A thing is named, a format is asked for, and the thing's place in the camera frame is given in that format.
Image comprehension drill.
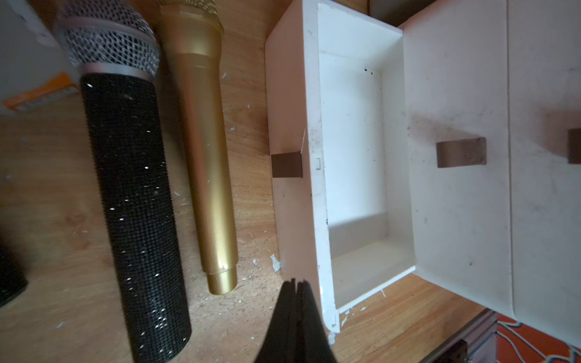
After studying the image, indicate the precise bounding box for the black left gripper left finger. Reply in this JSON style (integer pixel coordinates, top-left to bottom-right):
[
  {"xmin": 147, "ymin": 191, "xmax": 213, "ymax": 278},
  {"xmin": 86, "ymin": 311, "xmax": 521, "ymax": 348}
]
[{"xmin": 255, "ymin": 279, "xmax": 297, "ymax": 362}]

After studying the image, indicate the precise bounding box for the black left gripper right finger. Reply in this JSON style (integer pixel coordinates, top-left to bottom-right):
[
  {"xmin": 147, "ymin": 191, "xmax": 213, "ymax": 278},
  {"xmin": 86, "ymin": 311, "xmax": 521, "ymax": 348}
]
[{"xmin": 296, "ymin": 281, "xmax": 337, "ymax": 363}]

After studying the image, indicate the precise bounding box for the white bottom drawer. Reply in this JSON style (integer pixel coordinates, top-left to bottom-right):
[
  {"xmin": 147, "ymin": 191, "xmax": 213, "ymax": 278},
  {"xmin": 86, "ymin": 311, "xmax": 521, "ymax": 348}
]
[{"xmin": 265, "ymin": 1, "xmax": 415, "ymax": 334}]

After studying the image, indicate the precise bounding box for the white drawer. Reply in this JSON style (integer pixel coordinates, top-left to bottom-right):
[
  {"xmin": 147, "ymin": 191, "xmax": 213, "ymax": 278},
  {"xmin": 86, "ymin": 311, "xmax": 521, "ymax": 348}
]
[
  {"xmin": 265, "ymin": 1, "xmax": 415, "ymax": 334},
  {"xmin": 508, "ymin": 1, "xmax": 580, "ymax": 346},
  {"xmin": 403, "ymin": 1, "xmax": 513, "ymax": 316}
]

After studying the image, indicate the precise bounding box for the white drawer cabinet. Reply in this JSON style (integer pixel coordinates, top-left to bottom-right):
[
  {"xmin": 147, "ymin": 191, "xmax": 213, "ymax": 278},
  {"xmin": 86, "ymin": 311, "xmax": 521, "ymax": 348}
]
[{"xmin": 402, "ymin": 1, "xmax": 580, "ymax": 346}]

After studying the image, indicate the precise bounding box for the gold microphone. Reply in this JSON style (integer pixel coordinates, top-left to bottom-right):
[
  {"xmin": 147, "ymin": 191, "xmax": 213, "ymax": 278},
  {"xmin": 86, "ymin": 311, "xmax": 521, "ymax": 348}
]
[{"xmin": 157, "ymin": 1, "xmax": 238, "ymax": 295}]

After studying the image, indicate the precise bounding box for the black glitter microphone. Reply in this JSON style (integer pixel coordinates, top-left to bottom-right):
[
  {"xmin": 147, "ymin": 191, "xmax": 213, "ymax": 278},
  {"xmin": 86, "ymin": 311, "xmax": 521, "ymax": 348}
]
[{"xmin": 54, "ymin": 1, "xmax": 192, "ymax": 362}]

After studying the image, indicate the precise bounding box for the small white card box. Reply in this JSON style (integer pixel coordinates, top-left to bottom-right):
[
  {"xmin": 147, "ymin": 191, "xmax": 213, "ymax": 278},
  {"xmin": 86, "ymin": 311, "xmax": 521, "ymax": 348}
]
[{"xmin": 1, "ymin": 1, "xmax": 79, "ymax": 116}]

